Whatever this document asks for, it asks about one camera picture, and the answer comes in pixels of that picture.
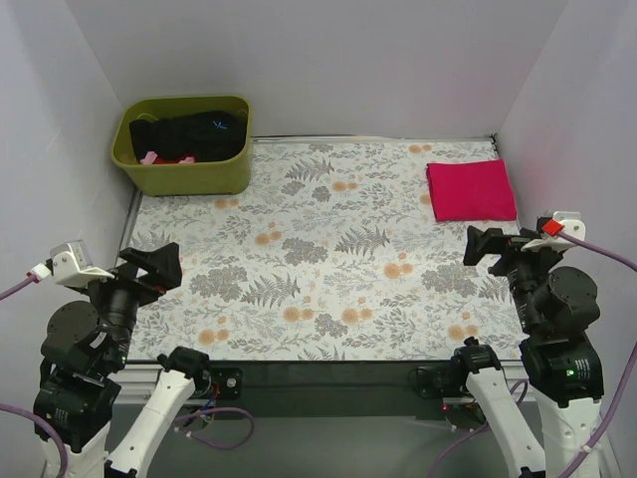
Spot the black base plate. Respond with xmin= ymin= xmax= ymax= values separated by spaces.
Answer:
xmin=204 ymin=367 xmax=244 ymax=400
xmin=407 ymin=364 xmax=466 ymax=399

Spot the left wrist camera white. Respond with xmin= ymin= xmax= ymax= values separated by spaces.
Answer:
xmin=27 ymin=240 xmax=114 ymax=289

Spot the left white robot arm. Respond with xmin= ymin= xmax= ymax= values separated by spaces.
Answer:
xmin=33 ymin=240 xmax=211 ymax=477

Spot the black t shirt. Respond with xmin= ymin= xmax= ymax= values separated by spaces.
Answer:
xmin=128 ymin=111 xmax=247 ymax=163

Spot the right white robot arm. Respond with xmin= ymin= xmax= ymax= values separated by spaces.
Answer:
xmin=451 ymin=214 xmax=604 ymax=477

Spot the folded magenta t shirt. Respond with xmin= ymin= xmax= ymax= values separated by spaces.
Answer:
xmin=426 ymin=158 xmax=518 ymax=222

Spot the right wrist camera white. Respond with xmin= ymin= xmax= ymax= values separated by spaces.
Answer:
xmin=522 ymin=211 xmax=586 ymax=252

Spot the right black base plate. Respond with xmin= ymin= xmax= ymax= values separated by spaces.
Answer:
xmin=407 ymin=364 xmax=466 ymax=399

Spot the pink garment in bin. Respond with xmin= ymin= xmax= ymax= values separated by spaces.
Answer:
xmin=139 ymin=151 xmax=196 ymax=165

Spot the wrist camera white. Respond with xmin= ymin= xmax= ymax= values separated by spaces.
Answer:
xmin=27 ymin=240 xmax=114 ymax=289
xmin=522 ymin=211 xmax=586 ymax=252

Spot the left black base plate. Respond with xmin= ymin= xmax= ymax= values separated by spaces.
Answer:
xmin=204 ymin=367 xmax=244 ymax=400

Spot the floral patterned table mat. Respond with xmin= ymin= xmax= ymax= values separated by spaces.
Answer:
xmin=129 ymin=140 xmax=523 ymax=360

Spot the olive green plastic bin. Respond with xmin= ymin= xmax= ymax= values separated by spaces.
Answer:
xmin=110 ymin=96 xmax=252 ymax=196

